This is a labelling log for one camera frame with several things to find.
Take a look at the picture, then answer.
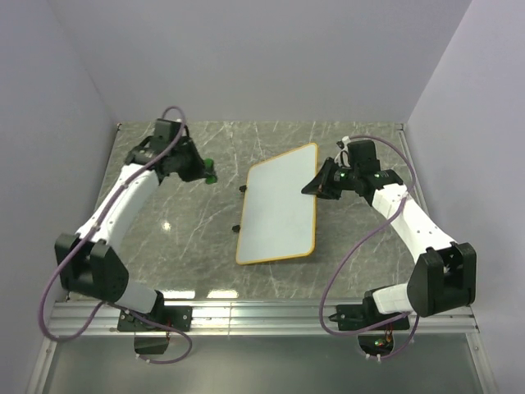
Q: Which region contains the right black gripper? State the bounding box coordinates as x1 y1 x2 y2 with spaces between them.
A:
301 158 358 201

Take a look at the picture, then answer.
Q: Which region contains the green whiteboard eraser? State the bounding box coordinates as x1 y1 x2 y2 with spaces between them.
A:
204 158 217 185

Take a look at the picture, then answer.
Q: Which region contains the yellow framed whiteboard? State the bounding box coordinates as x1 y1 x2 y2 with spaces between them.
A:
235 143 318 265

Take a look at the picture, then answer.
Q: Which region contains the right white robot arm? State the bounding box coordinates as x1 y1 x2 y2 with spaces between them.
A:
301 136 477 328

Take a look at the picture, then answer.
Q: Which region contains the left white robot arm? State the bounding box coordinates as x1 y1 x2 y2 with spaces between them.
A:
55 118 217 330

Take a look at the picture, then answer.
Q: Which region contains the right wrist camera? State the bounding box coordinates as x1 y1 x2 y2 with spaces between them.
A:
335 136 353 168

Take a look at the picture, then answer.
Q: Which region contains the whiteboard wire stand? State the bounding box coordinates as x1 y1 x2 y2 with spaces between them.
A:
231 184 247 234

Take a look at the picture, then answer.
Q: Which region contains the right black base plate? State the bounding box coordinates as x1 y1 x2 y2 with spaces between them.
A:
328 301 410 332

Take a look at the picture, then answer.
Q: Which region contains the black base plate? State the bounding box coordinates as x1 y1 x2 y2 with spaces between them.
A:
328 301 410 332
116 305 193 332

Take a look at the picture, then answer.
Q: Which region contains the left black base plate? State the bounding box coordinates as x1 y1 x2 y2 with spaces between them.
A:
116 305 193 332

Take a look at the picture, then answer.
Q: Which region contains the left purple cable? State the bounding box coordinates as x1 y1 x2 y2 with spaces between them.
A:
39 106 194 365

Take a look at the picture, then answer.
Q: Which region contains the aluminium mounting rail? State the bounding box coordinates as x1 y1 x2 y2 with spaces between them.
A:
48 299 479 337

